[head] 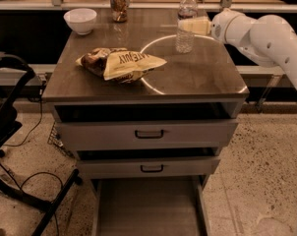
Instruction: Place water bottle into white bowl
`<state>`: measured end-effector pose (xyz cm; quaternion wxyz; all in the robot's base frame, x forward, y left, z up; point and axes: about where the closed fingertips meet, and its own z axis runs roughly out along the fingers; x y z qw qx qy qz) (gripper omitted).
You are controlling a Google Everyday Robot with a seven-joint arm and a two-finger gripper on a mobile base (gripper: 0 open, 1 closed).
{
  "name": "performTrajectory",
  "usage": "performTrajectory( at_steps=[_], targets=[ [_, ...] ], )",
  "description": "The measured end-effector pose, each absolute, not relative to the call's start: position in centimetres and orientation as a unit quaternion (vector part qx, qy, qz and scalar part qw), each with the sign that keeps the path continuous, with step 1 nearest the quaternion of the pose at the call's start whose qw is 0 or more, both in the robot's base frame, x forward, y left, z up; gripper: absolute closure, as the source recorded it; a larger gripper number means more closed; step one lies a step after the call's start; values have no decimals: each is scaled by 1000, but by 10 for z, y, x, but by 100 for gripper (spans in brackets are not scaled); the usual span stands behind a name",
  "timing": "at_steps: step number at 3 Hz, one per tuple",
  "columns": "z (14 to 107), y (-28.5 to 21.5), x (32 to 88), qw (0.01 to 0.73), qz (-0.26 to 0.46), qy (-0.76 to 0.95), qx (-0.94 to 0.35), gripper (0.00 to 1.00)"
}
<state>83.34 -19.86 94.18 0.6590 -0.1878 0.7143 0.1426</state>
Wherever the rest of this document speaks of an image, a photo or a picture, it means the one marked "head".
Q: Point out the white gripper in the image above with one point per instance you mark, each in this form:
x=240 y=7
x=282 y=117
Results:
x=224 y=26

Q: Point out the clear plastic water bottle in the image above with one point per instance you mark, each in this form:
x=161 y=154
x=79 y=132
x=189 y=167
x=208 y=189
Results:
x=188 y=10

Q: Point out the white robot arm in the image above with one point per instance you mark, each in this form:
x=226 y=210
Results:
x=254 y=189

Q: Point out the white ceramic bowl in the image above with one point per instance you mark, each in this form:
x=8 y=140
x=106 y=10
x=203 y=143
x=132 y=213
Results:
x=81 y=20

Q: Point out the patterned drink can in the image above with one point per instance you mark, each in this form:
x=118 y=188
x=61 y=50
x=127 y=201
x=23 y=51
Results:
x=119 y=10

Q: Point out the yellow brown snack bag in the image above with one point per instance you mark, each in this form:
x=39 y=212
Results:
x=119 y=64

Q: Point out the upper grey drawer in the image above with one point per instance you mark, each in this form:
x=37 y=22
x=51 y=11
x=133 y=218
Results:
x=146 y=135

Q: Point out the grey drawer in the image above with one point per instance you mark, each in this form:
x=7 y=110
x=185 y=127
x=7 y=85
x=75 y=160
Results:
x=148 y=167
x=146 y=135

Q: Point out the grey drawer cabinet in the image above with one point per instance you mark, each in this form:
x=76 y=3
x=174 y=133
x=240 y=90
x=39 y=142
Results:
x=201 y=85

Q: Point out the lower grey drawer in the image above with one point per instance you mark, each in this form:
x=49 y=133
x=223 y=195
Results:
x=148 y=167

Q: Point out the black rolling cart frame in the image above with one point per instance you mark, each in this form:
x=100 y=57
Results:
x=8 y=127

